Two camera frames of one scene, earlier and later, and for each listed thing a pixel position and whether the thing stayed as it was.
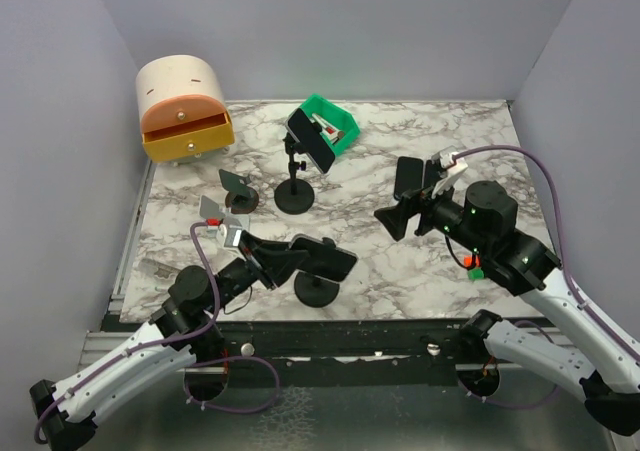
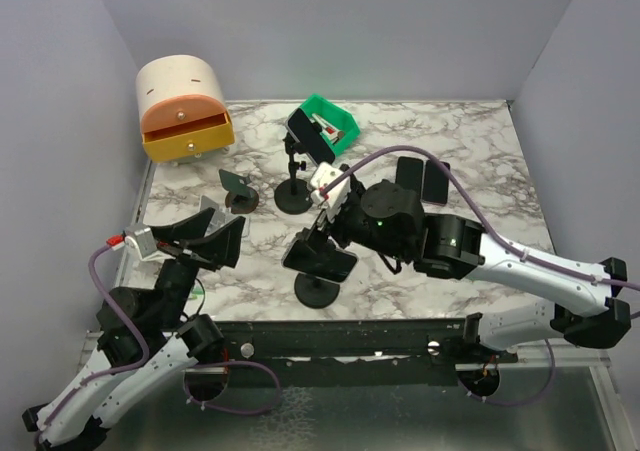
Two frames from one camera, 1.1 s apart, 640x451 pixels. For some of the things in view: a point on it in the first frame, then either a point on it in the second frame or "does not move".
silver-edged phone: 325,260 does not move
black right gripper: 395,218 → 314,238
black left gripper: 270,260 → 220,248
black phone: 408,175 does not move
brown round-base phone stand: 241,198 does not move
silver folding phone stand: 211,210 does not move
